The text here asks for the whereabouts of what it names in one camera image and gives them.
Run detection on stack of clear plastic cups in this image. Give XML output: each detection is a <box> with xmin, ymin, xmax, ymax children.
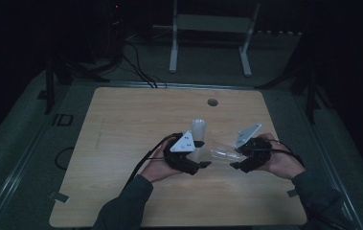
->
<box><xmin>190</xmin><ymin>118</ymin><xmax>210</xmax><ymax>163</ymax></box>

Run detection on person's right hand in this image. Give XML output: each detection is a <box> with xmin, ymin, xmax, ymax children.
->
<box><xmin>255</xmin><ymin>133</ymin><xmax>306</xmax><ymax>180</ymax></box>

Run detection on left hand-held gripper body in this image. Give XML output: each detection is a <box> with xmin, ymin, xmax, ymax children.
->
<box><xmin>163</xmin><ymin>129</ymin><xmax>203</xmax><ymax>176</ymax></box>

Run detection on black tripod stand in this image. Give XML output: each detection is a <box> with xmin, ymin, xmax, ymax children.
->
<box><xmin>254</xmin><ymin>63</ymin><xmax>333</xmax><ymax>126</ymax></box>
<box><xmin>36</xmin><ymin>57</ymin><xmax>111</xmax><ymax>115</ymax></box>

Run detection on single clear plastic cup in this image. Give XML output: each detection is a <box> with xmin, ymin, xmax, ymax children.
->
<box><xmin>208</xmin><ymin>139</ymin><xmax>247</xmax><ymax>164</ymax></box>

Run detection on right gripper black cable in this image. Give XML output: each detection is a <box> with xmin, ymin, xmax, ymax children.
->
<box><xmin>264</xmin><ymin>137</ymin><xmax>306</xmax><ymax>169</ymax></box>

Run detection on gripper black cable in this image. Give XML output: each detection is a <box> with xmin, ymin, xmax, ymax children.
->
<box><xmin>123</xmin><ymin>132</ymin><xmax>183</xmax><ymax>193</ymax></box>
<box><xmin>264</xmin><ymin>137</ymin><xmax>306</xmax><ymax>169</ymax></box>

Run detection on person's left hand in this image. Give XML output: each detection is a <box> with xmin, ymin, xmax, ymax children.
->
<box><xmin>140</xmin><ymin>148</ymin><xmax>183</xmax><ymax>184</ymax></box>

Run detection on white metal stand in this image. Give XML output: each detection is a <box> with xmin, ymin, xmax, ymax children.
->
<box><xmin>169</xmin><ymin>0</ymin><xmax>261</xmax><ymax>78</ymax></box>

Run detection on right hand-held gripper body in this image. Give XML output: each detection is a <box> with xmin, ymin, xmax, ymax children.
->
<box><xmin>236</xmin><ymin>123</ymin><xmax>273</xmax><ymax>174</ymax></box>

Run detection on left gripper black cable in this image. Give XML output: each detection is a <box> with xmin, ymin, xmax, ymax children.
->
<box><xmin>123</xmin><ymin>132</ymin><xmax>183</xmax><ymax>193</ymax></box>

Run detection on black floor cables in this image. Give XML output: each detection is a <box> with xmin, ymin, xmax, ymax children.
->
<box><xmin>121</xmin><ymin>41</ymin><xmax>168</xmax><ymax>89</ymax></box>

